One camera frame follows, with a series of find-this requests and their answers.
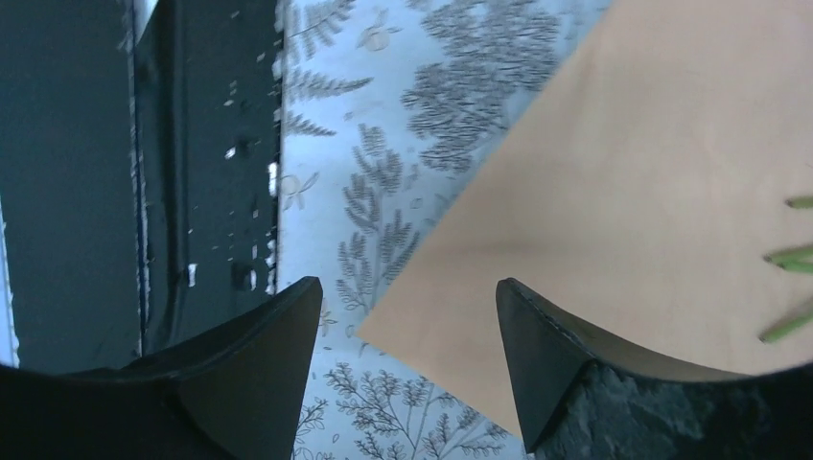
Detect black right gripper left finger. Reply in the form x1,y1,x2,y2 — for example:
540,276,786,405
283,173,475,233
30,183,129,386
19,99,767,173
1,276,323,459

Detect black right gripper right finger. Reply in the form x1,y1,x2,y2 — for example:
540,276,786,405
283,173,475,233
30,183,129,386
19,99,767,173
496,278,812,459

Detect orange wrapping paper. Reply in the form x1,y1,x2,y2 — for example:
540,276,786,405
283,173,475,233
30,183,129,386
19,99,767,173
358,1,812,434

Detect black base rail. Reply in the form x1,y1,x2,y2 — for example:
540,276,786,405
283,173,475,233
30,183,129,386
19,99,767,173
1,1,282,374

